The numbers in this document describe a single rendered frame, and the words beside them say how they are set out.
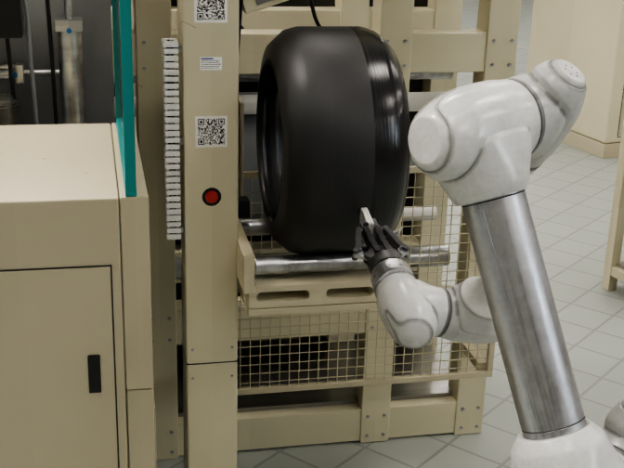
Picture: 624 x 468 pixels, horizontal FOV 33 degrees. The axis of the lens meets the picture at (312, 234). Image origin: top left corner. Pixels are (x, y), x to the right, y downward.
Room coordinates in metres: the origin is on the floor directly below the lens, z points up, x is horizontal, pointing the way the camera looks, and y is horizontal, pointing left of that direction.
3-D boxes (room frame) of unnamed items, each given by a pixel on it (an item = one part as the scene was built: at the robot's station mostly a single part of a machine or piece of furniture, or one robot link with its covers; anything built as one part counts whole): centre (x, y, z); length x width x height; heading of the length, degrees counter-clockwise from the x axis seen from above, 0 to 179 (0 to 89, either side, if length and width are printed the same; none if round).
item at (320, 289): (2.39, -0.02, 0.84); 0.36 x 0.09 x 0.06; 102
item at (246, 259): (2.48, 0.18, 0.90); 0.40 x 0.03 x 0.10; 12
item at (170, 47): (2.40, 0.33, 1.19); 0.05 x 0.04 x 0.48; 12
